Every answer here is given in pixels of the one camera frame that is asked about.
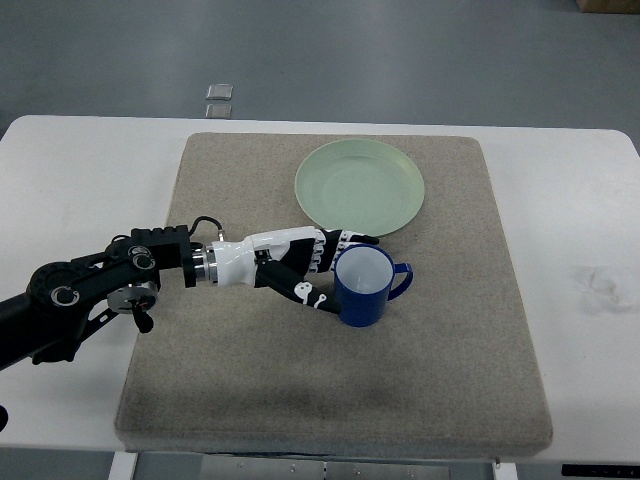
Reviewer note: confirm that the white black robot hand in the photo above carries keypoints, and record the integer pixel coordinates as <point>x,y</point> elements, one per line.
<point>281,260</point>

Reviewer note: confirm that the blue enamel mug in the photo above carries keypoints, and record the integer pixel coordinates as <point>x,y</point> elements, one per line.
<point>365,279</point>

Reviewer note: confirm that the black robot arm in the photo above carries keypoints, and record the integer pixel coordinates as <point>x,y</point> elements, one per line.
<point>49,321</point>

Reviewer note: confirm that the light green plate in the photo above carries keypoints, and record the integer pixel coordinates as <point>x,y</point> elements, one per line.
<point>361,185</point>

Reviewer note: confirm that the upper floor socket cover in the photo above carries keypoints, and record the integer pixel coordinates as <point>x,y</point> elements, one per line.
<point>221,92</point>

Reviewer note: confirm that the grey felt mat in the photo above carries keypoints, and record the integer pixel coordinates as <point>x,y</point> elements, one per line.
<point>449,371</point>

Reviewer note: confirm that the cardboard box corner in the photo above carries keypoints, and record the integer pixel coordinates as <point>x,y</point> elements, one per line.
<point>627,7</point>

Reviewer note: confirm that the grey metal table frame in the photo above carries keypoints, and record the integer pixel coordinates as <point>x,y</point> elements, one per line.
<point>228,467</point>

